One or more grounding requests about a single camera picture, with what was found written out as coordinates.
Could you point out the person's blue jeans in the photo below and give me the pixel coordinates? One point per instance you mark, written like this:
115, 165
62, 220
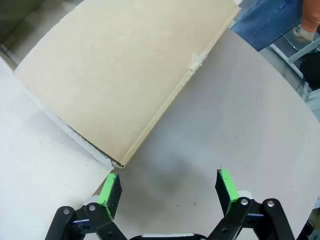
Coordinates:
265, 22

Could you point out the person's left forearm orange sleeve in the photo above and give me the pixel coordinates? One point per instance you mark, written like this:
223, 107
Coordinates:
311, 15

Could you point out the brown cardboard box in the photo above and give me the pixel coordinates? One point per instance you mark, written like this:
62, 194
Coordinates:
112, 75

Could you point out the person's left hand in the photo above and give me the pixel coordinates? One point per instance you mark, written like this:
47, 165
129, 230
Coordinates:
303, 35

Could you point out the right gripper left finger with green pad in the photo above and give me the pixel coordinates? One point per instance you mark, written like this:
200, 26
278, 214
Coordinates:
110, 197

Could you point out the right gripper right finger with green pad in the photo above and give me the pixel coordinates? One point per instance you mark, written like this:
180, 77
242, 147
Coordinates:
225, 190

